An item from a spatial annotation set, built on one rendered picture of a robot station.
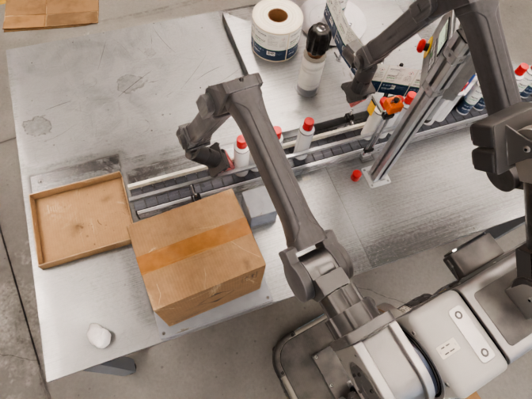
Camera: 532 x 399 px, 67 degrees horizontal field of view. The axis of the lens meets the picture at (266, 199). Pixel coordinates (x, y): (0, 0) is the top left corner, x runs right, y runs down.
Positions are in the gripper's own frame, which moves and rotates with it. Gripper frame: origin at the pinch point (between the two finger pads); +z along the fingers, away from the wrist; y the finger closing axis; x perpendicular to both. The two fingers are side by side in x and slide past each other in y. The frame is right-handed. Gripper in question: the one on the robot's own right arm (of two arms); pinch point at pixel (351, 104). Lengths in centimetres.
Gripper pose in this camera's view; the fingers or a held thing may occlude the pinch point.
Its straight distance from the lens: 148.7
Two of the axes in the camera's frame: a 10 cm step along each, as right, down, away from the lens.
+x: 3.4, 8.7, -3.5
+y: -9.4, 2.8, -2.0
